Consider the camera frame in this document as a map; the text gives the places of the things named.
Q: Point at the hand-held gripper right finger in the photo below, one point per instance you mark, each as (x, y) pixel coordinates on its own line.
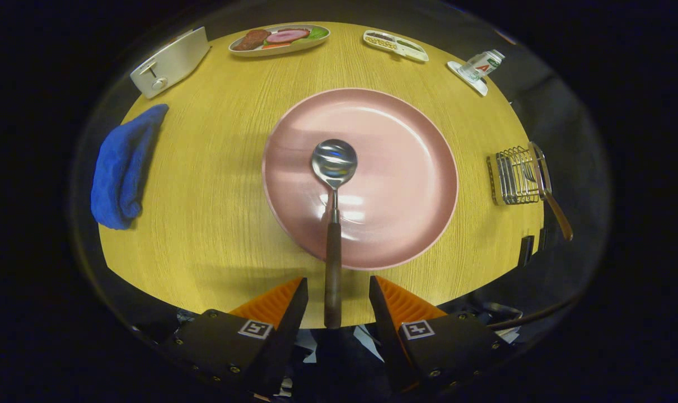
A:
(384, 330)

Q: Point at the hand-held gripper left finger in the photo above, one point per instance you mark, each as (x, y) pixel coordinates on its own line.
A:
(288, 330)

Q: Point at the black table clamp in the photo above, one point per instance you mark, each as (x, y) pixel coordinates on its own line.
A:
(526, 251)
(542, 239)

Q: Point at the pink plate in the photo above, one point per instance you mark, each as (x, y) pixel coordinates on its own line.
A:
(400, 168)

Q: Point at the blue cloth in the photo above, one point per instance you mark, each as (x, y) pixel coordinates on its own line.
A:
(123, 168)

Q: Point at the white coaster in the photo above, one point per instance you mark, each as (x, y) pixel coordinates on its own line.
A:
(473, 84)

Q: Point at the white divided bean dish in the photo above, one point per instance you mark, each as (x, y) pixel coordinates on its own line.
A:
(414, 51)

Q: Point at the white food plate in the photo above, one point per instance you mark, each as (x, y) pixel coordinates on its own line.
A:
(243, 51)

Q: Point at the white drink bottle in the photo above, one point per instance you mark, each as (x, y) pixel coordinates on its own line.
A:
(481, 64)

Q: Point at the orange carrot slice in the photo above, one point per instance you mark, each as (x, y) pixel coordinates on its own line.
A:
(274, 46)

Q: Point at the brown meat patty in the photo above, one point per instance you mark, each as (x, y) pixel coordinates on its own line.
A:
(252, 40)
(294, 28)

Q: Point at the white toaster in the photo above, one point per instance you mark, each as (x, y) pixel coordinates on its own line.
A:
(171, 61)

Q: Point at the pink ham slice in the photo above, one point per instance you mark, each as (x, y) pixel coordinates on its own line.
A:
(287, 36)

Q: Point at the green lettuce leaf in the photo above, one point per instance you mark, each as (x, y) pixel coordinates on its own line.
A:
(318, 32)

